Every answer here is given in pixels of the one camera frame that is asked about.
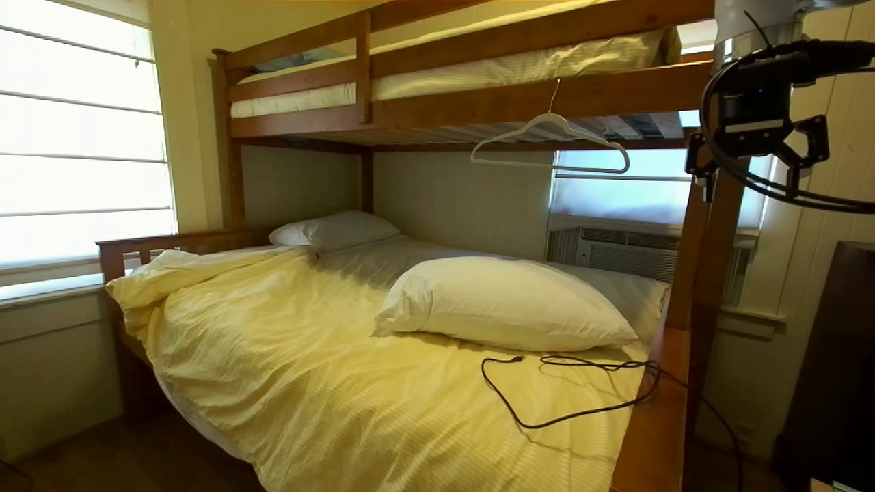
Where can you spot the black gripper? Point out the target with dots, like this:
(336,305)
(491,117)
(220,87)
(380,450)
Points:
(756,100)

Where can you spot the window behind bed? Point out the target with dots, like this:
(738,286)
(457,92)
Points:
(619,192)

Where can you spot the white air conditioner unit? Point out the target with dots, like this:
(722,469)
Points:
(630,249)

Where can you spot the white plastic hanger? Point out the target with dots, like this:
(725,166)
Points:
(547,125)

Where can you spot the dark wooden furniture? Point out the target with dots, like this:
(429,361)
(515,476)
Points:
(835,365)

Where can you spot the large white pillow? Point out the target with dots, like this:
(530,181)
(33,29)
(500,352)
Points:
(510,305)

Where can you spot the bunk mattress with yellow sheet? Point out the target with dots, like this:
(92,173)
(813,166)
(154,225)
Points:
(474,78)

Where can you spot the small white pillow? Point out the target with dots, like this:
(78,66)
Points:
(336,230)

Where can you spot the yellow blanket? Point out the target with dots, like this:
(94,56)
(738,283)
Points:
(302,365)

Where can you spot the white window blinds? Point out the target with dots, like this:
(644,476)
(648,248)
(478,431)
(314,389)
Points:
(83,137)

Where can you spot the wooden bunk bed frame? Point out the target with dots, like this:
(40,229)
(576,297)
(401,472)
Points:
(302,78)

